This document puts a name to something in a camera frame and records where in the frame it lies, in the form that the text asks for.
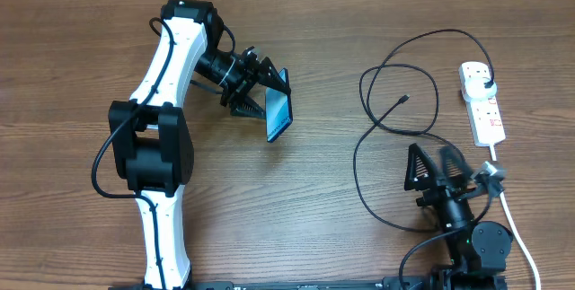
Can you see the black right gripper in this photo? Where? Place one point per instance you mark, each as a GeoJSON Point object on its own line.
{"type": "Point", "coordinates": [440, 188]}

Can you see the white round charger plug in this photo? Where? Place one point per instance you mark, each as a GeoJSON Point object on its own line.
{"type": "Point", "coordinates": [475, 89]}

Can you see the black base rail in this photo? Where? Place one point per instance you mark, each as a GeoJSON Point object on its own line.
{"type": "Point", "coordinates": [387, 283]}

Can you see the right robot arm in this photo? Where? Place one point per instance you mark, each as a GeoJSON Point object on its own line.
{"type": "Point", "coordinates": [477, 248]}

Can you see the white power strip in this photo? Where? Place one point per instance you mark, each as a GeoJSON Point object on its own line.
{"type": "Point", "coordinates": [484, 116]}

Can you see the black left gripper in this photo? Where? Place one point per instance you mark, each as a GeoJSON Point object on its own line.
{"type": "Point", "coordinates": [236, 96]}

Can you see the blue screen smartphone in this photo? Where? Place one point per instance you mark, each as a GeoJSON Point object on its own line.
{"type": "Point", "coordinates": [279, 114]}

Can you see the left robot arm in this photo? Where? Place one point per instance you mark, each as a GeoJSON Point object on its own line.
{"type": "Point", "coordinates": [151, 142]}

